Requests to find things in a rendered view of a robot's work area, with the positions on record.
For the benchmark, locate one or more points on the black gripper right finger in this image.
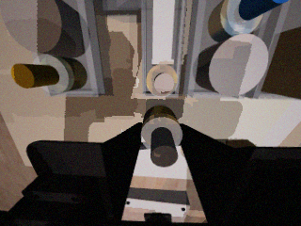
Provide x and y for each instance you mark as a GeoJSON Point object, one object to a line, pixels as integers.
{"type": "Point", "coordinates": [220, 172]}

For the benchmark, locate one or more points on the black flat bar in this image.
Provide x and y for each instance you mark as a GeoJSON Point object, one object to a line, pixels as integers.
{"type": "Point", "coordinates": [142, 147]}

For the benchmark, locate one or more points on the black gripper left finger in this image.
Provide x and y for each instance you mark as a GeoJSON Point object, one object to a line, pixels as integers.
{"type": "Point", "coordinates": [112, 163]}

